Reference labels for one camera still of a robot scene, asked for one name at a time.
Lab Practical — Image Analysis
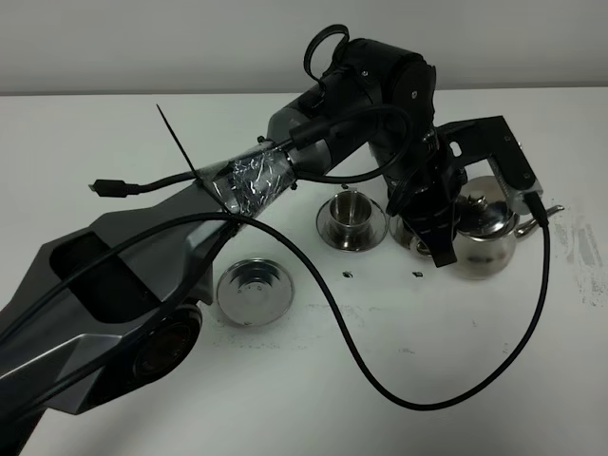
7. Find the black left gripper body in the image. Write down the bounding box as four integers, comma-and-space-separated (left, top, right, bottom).
393, 128, 466, 237

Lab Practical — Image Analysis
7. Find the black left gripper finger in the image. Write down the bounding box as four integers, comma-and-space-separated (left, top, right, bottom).
412, 213, 457, 267

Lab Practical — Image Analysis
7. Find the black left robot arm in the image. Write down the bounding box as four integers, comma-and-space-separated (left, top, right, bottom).
1, 38, 460, 455

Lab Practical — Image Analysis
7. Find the right stainless steel saucer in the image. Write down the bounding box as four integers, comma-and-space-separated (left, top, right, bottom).
389, 216, 430, 257

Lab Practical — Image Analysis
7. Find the stainless steel saucer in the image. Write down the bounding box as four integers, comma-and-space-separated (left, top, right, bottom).
389, 216, 430, 257
316, 191, 389, 252

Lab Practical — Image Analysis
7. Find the left stainless steel saucer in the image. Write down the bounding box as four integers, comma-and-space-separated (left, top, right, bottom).
316, 191, 389, 252

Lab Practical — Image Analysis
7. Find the left stainless steel teacup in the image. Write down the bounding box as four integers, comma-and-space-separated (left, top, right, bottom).
329, 190, 371, 241

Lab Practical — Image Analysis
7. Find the stainless steel teapot tray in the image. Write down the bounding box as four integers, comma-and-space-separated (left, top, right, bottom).
216, 258, 295, 327

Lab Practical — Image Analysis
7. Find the black zip tie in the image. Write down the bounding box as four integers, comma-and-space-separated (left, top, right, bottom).
154, 104, 229, 216

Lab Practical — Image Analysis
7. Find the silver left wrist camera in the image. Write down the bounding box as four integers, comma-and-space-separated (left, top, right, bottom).
488, 142, 544, 215

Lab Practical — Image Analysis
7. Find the black left camera cable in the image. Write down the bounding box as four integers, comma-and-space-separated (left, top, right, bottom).
0, 23, 554, 411

